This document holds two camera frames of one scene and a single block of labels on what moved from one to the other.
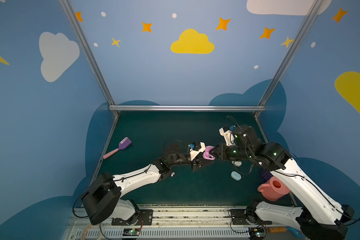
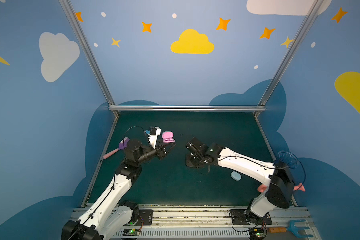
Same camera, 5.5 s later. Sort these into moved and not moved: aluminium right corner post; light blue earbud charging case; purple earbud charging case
Moved: purple earbud charging case
Not moved: aluminium right corner post; light blue earbud charging case
